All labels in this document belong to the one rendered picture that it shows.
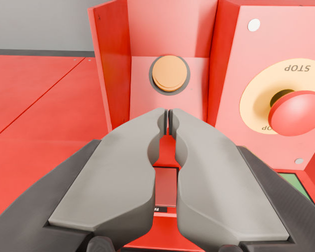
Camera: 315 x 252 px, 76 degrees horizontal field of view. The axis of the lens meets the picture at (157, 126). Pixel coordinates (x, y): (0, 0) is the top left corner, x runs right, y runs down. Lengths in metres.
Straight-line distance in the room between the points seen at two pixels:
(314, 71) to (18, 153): 0.45
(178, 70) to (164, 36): 0.04
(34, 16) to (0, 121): 0.63
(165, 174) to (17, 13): 1.03
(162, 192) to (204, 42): 0.16
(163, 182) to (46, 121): 0.37
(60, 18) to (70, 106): 0.57
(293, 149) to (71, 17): 0.95
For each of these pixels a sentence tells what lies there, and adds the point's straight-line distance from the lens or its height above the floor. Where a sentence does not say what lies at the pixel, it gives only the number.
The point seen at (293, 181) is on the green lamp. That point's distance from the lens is 0.25.
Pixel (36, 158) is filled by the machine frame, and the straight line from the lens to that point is 0.43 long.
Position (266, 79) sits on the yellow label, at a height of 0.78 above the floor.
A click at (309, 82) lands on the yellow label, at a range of 0.21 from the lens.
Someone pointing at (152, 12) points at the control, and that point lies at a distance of 0.24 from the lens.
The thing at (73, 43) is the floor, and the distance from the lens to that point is 1.06.
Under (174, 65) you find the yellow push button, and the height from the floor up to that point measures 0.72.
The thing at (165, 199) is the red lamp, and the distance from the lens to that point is 0.20.
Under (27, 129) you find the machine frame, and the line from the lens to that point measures 0.52.
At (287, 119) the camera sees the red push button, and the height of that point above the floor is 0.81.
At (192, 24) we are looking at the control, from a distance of 0.24.
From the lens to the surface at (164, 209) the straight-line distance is 0.20.
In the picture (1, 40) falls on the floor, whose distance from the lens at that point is 1.24.
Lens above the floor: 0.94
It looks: 54 degrees down
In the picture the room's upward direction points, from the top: 174 degrees counter-clockwise
